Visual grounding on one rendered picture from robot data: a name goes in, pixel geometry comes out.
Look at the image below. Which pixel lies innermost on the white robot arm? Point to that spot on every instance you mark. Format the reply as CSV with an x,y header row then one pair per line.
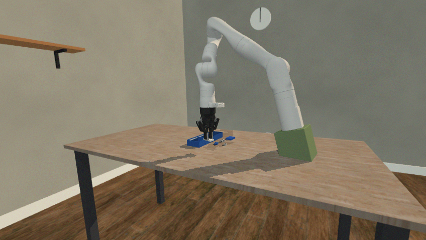
x,y
277,70

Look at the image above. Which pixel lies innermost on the blue three-compartment bin rack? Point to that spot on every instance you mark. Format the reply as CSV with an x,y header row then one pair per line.
x,y
199,142

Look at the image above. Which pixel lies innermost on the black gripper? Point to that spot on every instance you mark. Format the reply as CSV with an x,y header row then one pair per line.
x,y
208,121

